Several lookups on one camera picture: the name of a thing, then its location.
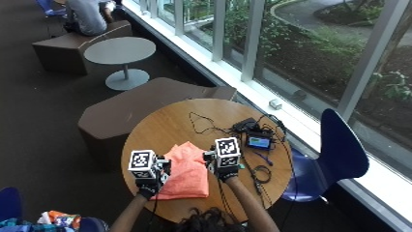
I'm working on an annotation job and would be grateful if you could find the person's right hand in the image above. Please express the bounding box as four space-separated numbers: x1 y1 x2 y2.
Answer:
203 145 243 184

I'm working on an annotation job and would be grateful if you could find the person's left hand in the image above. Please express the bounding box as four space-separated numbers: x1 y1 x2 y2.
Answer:
133 156 173 201

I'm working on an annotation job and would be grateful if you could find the white marker cube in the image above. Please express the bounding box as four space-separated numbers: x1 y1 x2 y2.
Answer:
128 149 159 180
212 136 243 169

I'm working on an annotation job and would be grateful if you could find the orange cloth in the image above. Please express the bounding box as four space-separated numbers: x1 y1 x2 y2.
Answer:
151 140 211 201

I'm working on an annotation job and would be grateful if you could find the small device with lit screen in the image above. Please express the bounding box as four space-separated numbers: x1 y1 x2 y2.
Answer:
244 130 276 151

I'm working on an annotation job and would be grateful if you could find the blue pen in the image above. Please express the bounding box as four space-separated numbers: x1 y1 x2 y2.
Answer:
253 151 275 167

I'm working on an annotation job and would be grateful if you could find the black box device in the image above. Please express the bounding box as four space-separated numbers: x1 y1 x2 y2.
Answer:
231 117 260 133

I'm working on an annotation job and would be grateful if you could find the large brown bench seat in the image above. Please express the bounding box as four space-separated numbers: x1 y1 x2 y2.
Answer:
77 76 239 172

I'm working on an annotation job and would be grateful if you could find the small white box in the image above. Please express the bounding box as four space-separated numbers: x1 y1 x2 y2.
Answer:
268 99 284 111

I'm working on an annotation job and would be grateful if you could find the blue plastic chair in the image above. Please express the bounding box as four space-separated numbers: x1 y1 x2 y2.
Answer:
281 107 371 203

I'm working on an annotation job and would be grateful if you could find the pile of colourful clothes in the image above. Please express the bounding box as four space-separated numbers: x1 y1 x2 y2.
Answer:
0 210 83 232

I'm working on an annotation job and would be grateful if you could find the dark blue seat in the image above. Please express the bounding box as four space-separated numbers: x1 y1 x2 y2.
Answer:
0 187 24 223

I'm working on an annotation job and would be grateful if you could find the small brown bench seat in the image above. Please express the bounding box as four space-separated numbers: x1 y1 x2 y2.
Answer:
31 19 133 76

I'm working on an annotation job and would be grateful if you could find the blue chair with metal legs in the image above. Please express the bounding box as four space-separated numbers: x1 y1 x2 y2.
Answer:
35 0 69 19

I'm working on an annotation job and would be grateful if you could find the thin black cable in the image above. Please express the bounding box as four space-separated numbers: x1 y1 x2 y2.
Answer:
188 111 236 135

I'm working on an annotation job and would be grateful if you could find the coiled black cable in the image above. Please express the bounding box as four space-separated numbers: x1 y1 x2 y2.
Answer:
251 164 273 196

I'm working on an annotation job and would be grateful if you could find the black glove cable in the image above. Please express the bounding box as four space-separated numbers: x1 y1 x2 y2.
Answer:
147 192 161 232
215 176 243 224

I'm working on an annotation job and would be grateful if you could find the grey round pedestal table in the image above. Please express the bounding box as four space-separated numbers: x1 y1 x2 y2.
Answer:
83 36 157 92

